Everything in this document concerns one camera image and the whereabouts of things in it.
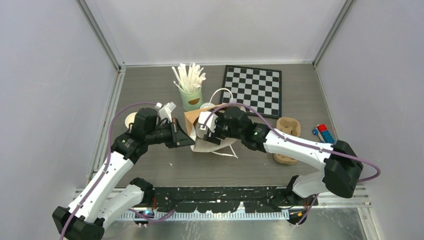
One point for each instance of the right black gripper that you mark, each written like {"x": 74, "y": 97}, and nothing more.
{"x": 212, "y": 137}

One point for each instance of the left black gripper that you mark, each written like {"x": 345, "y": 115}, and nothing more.
{"x": 179, "y": 137}

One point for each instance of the brown paper bag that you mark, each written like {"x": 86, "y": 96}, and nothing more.
{"x": 201, "y": 146}

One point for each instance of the stack of white lids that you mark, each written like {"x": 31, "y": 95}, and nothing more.
{"x": 206, "y": 106}

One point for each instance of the stack of paper cups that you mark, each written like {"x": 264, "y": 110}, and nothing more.
{"x": 130, "y": 119}

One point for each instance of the stack of pulp cup carriers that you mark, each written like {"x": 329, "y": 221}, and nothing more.
{"x": 288, "y": 126}

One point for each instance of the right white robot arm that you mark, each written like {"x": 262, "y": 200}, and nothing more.
{"x": 338, "y": 168}

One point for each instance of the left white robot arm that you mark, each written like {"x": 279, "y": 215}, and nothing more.
{"x": 89, "y": 215}

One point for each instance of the black white chessboard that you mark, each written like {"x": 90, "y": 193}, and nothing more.
{"x": 259, "y": 88}

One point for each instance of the red blue toy car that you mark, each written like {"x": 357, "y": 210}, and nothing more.
{"x": 323, "y": 134}

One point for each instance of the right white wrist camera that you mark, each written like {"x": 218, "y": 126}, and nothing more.
{"x": 206, "y": 121}

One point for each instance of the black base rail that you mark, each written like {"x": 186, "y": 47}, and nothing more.
{"x": 254, "y": 199}

